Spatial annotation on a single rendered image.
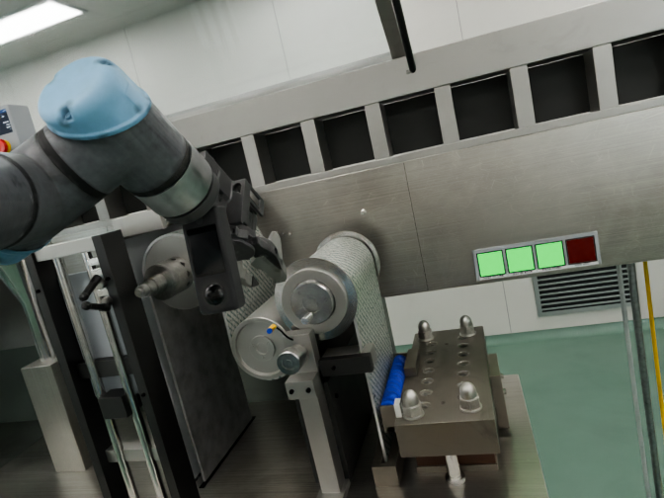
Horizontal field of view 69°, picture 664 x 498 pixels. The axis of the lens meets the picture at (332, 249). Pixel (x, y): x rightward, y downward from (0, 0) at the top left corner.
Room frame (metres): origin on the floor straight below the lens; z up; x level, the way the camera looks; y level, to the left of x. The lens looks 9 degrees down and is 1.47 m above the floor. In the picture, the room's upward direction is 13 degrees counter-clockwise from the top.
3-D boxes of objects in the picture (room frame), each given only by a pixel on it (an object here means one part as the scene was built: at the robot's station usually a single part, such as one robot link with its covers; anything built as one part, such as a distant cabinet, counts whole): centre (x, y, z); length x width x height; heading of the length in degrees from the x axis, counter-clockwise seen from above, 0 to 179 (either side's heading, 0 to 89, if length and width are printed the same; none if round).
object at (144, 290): (0.80, 0.31, 1.33); 0.06 x 0.03 x 0.03; 163
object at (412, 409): (0.76, -0.07, 1.05); 0.04 x 0.04 x 0.04
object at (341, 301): (0.92, 0.01, 1.25); 0.26 x 0.12 x 0.12; 163
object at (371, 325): (0.91, -0.05, 1.11); 0.23 x 0.01 x 0.18; 163
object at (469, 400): (0.75, -0.17, 1.05); 0.04 x 0.04 x 0.04
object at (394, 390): (0.90, -0.07, 1.03); 0.21 x 0.04 x 0.03; 163
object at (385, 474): (0.91, -0.05, 0.92); 0.28 x 0.04 x 0.04; 163
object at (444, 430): (0.91, -0.17, 1.00); 0.40 x 0.16 x 0.06; 163
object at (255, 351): (0.96, 0.13, 1.17); 0.26 x 0.12 x 0.12; 163
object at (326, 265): (0.81, 0.05, 1.25); 0.15 x 0.01 x 0.15; 73
